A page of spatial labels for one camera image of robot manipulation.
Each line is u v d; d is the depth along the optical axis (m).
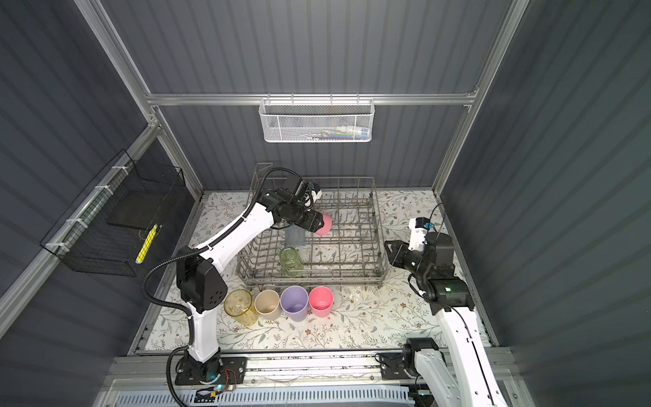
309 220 0.77
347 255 0.99
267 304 0.83
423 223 0.64
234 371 0.73
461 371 0.41
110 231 0.72
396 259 0.63
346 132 0.91
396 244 0.75
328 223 0.86
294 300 0.81
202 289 0.49
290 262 0.89
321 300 0.86
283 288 0.89
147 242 0.70
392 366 0.73
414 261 0.61
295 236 0.97
